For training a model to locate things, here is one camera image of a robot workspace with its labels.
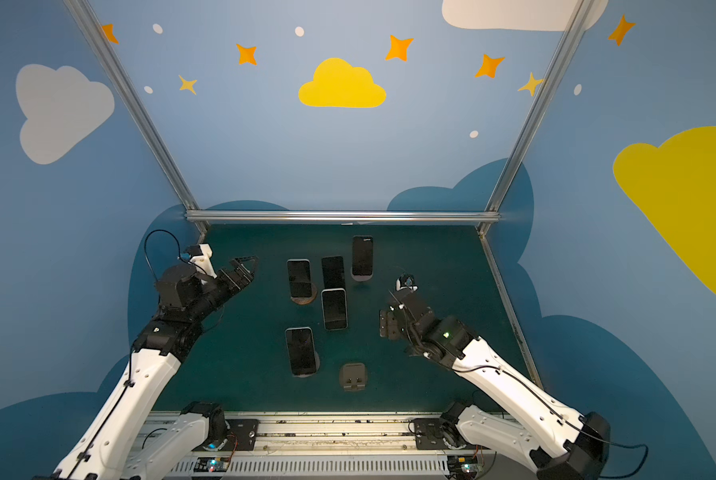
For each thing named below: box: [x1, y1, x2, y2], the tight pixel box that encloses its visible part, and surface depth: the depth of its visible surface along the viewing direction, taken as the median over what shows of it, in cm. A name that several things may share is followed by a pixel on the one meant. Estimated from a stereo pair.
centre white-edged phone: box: [320, 288, 348, 331], surface depth 88 cm
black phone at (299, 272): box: [286, 258, 312, 298], surface depth 94 cm
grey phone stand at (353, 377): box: [340, 362, 366, 392], surface depth 80 cm
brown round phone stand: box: [290, 282, 317, 305], surface depth 101 cm
